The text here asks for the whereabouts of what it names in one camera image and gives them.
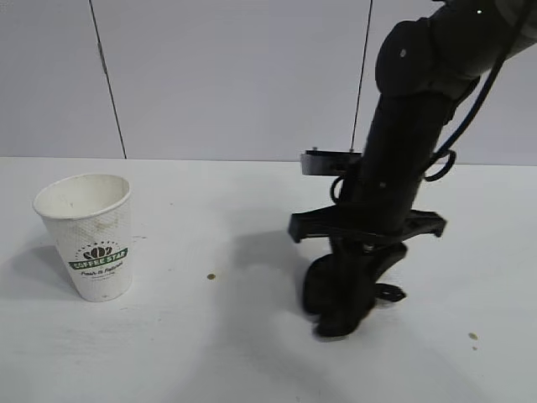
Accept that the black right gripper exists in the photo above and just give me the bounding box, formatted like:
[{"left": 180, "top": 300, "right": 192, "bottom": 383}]
[{"left": 289, "top": 167, "right": 448, "bottom": 290}]

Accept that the dark right arm cable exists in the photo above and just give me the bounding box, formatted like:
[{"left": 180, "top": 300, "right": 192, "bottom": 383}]
[{"left": 423, "top": 0, "right": 532, "bottom": 182}]

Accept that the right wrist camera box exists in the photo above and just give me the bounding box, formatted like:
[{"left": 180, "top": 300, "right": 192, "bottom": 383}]
[{"left": 300, "top": 149, "right": 362, "bottom": 176}]

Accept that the white Coffee Star paper cup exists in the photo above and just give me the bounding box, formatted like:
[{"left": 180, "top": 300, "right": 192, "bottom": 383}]
[{"left": 32, "top": 174, "right": 134, "bottom": 302}]

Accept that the black cloth with strap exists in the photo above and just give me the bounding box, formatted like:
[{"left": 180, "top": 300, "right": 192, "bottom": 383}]
[{"left": 304, "top": 251, "right": 407, "bottom": 338}]

